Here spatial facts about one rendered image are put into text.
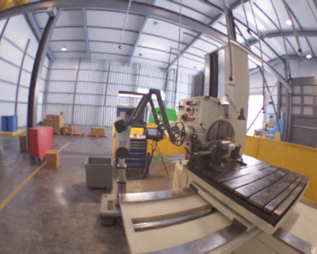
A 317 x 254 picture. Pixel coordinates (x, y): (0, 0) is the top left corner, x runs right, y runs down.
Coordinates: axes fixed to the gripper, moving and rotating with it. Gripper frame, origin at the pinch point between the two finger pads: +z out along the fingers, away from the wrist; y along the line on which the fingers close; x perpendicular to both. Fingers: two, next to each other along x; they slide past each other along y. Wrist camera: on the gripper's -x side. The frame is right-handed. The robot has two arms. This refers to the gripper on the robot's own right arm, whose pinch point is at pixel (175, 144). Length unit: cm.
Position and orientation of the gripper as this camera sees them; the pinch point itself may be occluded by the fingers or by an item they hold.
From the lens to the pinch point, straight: 164.5
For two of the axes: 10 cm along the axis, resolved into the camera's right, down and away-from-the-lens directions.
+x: -8.8, 4.4, -1.8
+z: 4.1, 8.9, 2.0
